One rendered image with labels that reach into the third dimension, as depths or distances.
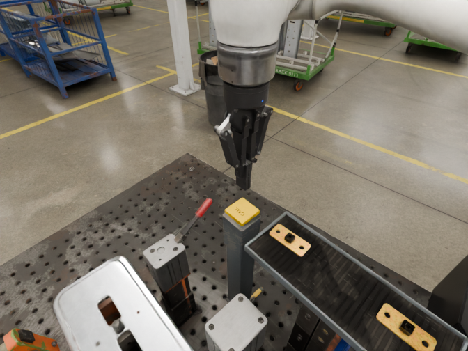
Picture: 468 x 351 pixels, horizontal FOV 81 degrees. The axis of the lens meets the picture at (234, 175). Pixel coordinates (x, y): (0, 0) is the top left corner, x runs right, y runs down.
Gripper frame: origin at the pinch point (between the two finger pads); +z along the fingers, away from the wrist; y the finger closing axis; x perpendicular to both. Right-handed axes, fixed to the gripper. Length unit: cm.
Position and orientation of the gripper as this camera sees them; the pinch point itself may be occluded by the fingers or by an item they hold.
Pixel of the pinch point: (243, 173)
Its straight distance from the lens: 57.3
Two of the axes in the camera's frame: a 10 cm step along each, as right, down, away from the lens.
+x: 6.8, 4.8, -5.5
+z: 0.0, 7.5, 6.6
